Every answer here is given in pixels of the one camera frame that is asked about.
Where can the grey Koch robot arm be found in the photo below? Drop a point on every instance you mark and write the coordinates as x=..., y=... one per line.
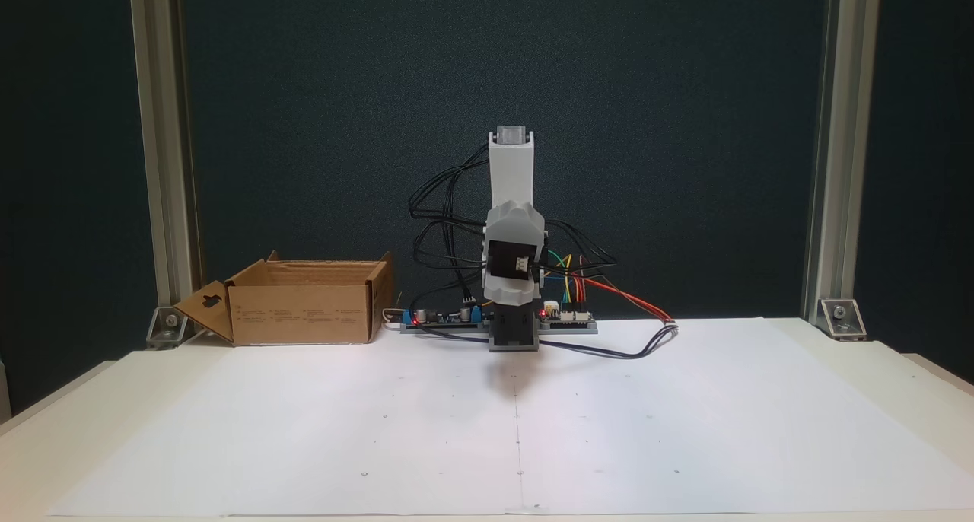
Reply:
x=510, y=172

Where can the blue circuit board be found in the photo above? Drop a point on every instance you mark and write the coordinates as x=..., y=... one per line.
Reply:
x=445, y=320

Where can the open cardboard box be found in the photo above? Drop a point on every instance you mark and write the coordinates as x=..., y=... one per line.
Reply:
x=300, y=313

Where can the metal corner bracket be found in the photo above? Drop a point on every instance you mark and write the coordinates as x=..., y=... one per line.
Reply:
x=841, y=318
x=169, y=326

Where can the aluminium frame post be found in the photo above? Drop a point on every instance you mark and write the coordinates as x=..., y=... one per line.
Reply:
x=843, y=126
x=163, y=126

